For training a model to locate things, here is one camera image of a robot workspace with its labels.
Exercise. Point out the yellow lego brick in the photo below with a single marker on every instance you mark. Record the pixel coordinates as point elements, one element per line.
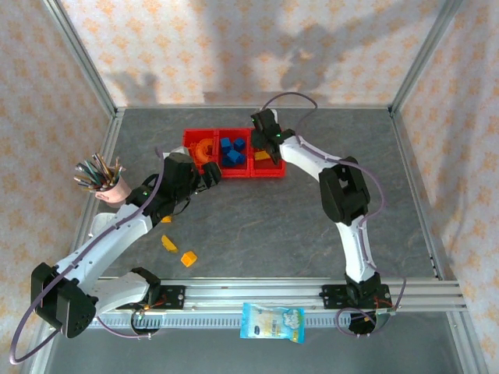
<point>188,259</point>
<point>167,219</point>
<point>262,156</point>
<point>169,244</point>

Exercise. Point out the orange curved lego piece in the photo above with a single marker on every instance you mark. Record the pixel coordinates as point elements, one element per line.
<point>204,143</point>
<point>202,156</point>

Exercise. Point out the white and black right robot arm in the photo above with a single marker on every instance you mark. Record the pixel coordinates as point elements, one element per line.
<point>308,156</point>

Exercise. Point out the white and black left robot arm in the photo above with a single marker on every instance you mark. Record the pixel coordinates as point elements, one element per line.
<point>109,233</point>

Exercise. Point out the red three-compartment container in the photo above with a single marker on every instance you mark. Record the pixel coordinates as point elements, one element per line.
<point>238,174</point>

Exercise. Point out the pink pencil cup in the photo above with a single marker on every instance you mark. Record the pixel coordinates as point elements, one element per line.
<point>117,191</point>

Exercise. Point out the blue snack bag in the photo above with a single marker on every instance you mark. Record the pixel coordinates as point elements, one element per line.
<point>273,322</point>

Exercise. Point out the aluminium back frame rail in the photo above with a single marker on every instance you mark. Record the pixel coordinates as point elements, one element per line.
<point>234,106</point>

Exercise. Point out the aluminium side frame rail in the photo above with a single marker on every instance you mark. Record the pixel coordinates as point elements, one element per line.
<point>407,156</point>
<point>113,136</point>

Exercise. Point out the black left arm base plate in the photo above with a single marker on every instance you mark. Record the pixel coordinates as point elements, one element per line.
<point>173,297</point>

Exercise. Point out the aluminium front frame rail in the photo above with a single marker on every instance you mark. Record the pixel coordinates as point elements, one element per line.
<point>253,292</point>

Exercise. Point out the aluminium upright frame post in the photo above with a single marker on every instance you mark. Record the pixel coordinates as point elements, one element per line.
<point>425,58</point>
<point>83,58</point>

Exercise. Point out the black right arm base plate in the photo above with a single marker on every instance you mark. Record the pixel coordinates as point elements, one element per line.
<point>334,297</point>

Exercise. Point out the aluminium lower frame leg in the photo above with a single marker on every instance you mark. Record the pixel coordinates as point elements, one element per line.
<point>471,358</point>
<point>36,356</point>

